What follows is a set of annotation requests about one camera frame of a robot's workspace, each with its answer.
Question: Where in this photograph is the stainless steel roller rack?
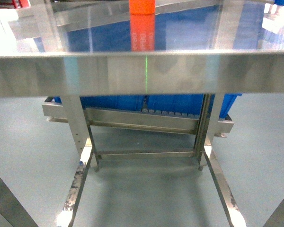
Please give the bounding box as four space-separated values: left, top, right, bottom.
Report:
42 94 235 171

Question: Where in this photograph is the blue bin front right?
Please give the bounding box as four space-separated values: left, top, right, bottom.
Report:
146 93 242 118

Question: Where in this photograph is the blue bin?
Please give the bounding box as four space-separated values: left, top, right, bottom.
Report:
53 94 147 112
146 93 242 118

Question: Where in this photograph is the blue bin front left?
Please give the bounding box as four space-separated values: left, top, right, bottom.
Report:
53 94 147 112

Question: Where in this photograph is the orange cylindrical capacitor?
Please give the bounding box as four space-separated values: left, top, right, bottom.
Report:
129 0 156 15

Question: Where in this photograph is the stainless steel table frame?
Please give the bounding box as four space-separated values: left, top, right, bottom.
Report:
0 0 284 227

